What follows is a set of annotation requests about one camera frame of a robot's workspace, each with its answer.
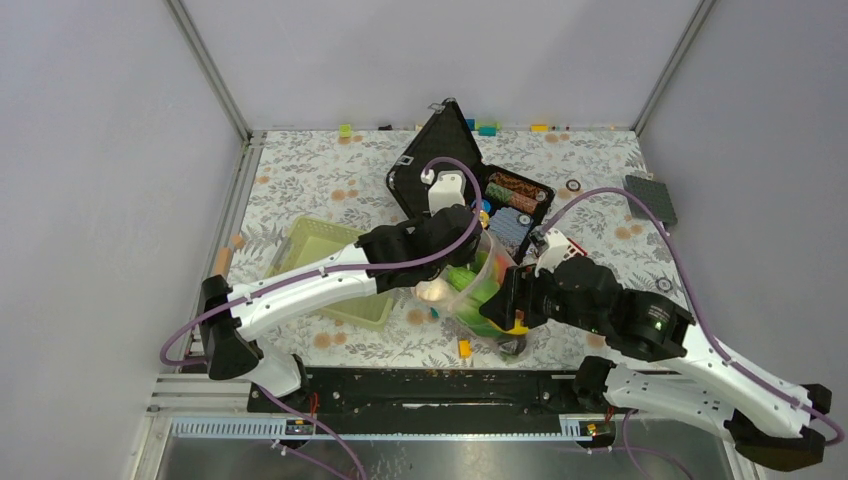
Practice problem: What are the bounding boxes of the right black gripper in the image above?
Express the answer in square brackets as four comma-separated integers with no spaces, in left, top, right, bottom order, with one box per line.
[477,257,608,335]

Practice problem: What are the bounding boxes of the yellow toy banana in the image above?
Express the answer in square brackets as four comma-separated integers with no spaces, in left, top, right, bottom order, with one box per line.
[505,318,530,336]

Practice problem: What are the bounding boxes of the clear zip top bag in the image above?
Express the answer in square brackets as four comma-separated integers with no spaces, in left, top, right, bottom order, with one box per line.
[412,231,528,361]

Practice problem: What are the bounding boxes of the white green leek toy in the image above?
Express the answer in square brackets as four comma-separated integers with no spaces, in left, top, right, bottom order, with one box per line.
[414,278,455,303]

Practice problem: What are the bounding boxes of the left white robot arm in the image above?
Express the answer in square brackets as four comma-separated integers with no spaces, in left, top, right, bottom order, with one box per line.
[198,205,482,411]

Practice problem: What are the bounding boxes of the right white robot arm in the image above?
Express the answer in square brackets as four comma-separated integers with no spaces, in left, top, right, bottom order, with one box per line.
[480,256,832,472]

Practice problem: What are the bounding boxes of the yellow small block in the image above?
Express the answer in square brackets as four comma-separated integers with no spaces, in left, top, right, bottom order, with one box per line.
[457,339,473,360]

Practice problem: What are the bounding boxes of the blue playing cards deck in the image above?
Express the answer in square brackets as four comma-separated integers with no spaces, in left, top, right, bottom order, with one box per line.
[488,207,532,248]

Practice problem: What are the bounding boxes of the black poker chip case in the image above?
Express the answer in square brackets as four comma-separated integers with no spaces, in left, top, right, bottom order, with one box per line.
[385,98,554,264]

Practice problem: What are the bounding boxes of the green plastic basket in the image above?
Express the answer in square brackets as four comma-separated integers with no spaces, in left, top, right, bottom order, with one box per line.
[264,216,397,333]

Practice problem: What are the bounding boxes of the poker chip right side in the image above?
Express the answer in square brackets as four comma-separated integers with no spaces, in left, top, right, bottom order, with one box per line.
[655,277,674,293]

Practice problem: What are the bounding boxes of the dark grey lego baseplate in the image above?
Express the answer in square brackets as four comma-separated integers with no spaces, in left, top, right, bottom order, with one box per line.
[623,175,678,227]

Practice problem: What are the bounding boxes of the wooden block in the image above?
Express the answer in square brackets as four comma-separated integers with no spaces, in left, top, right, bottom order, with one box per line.
[211,246,233,277]

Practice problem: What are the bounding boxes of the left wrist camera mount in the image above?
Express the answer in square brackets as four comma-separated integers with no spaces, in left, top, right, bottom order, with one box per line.
[421,170,466,216]

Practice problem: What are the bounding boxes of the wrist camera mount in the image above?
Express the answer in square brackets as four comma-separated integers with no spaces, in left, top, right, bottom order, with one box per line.
[534,228,575,277]
[421,170,466,216]

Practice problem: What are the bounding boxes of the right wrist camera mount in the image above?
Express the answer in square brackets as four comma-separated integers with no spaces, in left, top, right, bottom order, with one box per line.
[534,228,575,277]

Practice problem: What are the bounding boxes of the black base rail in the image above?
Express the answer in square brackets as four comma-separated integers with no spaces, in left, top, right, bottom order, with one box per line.
[282,367,621,435]

